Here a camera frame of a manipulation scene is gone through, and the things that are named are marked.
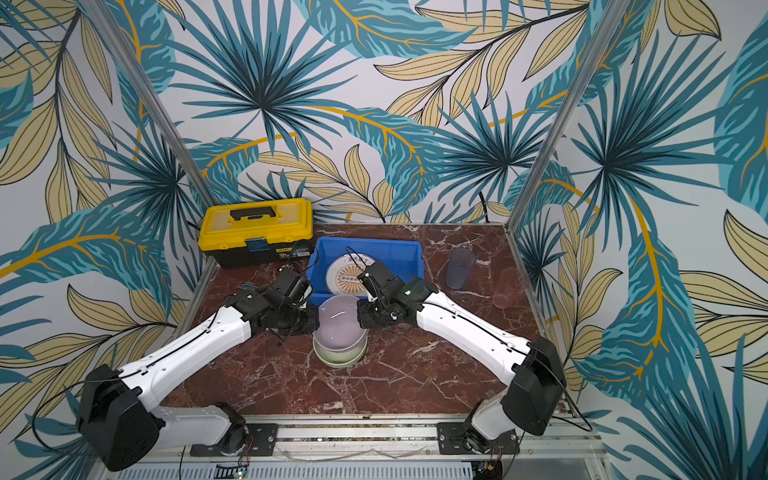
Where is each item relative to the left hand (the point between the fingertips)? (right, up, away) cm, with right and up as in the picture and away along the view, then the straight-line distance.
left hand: (318, 326), depth 79 cm
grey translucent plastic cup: (+45, +16, +27) cm, 54 cm away
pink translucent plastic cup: (+61, +10, +22) cm, 65 cm away
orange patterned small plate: (+3, +13, +23) cm, 27 cm away
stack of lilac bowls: (+5, -1, +4) cm, 6 cm away
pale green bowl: (+6, -9, +1) cm, 11 cm away
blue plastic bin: (+25, +19, +28) cm, 42 cm away
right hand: (+11, +2, -1) cm, 11 cm away
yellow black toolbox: (-23, +26, +16) cm, 38 cm away
